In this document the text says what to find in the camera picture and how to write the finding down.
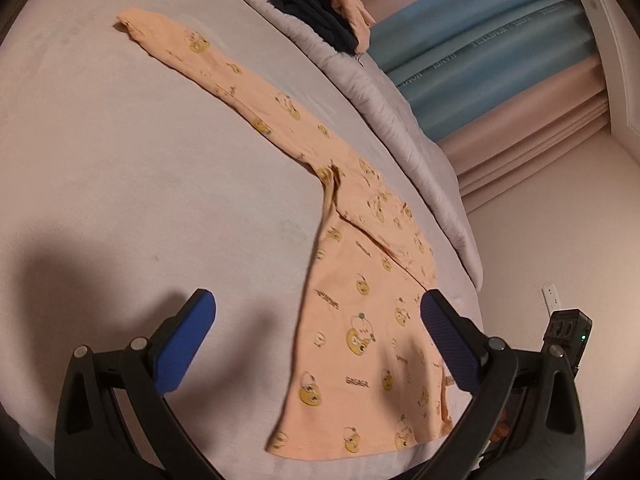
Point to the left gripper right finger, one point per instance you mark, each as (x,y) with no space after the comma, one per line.
(523,421)

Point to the folded orange garment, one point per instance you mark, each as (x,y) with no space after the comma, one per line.
(359,19)

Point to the dark navy garment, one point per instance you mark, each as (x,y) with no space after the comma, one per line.
(326,22)

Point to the orange cartoon print shirt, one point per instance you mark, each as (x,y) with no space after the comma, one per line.
(367,379)

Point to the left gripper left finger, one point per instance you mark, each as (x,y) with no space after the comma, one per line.
(92,440)

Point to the white wall socket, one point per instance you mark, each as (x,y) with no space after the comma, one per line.
(551,297)

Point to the grey quilted duvet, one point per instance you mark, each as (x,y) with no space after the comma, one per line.
(388,115)

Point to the grey bed sheet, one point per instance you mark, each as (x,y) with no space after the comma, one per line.
(125,187)

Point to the blue and pink curtain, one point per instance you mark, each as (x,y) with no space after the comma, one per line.
(505,87)

